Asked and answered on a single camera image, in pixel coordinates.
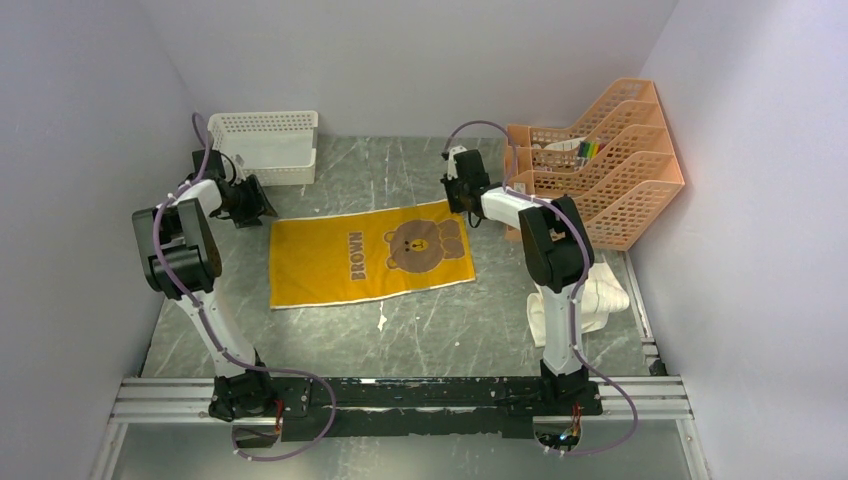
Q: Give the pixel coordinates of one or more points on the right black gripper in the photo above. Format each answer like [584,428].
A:
[454,206]

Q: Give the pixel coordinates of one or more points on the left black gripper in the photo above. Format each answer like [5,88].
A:
[261,205]

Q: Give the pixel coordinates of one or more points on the yellow brown bear towel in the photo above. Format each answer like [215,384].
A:
[355,258]

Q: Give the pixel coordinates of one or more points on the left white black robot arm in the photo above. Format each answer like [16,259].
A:
[180,258]

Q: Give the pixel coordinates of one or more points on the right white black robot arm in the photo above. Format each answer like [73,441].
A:
[557,254]

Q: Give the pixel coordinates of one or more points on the white plastic basket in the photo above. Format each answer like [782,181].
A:
[280,148]

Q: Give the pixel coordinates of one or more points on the colourful pens in organizer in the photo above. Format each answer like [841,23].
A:
[588,149]

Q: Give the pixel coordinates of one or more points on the orange plastic file organizer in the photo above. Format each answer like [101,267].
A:
[626,185]

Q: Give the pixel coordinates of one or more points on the white crumpled towel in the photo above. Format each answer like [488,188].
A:
[602,295]

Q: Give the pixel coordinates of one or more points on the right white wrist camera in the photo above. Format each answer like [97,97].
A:
[451,165]

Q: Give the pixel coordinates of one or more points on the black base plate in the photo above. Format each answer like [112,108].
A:
[383,407]

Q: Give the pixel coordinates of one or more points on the aluminium rail frame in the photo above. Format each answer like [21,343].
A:
[632,427]

